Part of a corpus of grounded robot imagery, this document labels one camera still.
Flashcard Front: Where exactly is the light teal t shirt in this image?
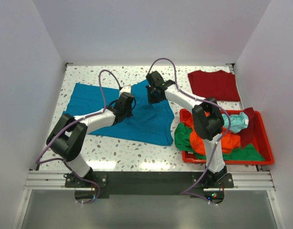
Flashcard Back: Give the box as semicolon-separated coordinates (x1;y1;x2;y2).
229;112;249;134

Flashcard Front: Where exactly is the aluminium frame rail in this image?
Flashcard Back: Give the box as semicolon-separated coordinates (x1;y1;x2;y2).
24;171;275;191

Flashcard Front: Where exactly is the red plastic bin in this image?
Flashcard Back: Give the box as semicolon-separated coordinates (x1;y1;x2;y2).
180;109;274;165

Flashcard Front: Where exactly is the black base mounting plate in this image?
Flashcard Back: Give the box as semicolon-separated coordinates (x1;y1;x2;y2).
63;171;234;200

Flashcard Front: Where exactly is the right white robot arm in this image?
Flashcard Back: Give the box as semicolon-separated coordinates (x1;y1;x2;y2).
146;71;227;187

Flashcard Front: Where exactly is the orange t shirt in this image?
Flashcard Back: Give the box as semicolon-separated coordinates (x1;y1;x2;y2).
183;114;241;156

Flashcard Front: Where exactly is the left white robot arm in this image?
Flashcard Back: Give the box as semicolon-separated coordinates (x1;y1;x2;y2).
46;92;136;187

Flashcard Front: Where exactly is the folded dark red t shirt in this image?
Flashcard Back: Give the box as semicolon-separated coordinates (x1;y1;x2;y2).
188;70;240;102

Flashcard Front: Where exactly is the dark red crumpled shirt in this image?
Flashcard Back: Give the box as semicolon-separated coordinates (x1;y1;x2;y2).
238;107;255;148

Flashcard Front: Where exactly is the green t shirt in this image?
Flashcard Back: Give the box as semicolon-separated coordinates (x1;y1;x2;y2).
174;123;265;161

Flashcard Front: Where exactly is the blue t shirt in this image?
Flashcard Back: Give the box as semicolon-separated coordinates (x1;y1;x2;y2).
63;80;174;146

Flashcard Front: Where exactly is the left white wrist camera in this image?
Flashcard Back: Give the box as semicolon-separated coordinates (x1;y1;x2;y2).
119;85;131;95

